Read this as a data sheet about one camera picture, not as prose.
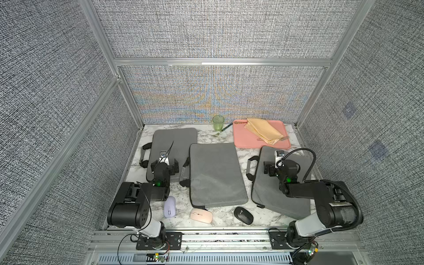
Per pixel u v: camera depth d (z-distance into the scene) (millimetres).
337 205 458
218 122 1099
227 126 1190
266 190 858
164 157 794
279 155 821
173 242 736
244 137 1133
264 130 1173
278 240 732
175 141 1044
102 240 779
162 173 701
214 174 902
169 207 800
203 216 798
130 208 451
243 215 796
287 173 727
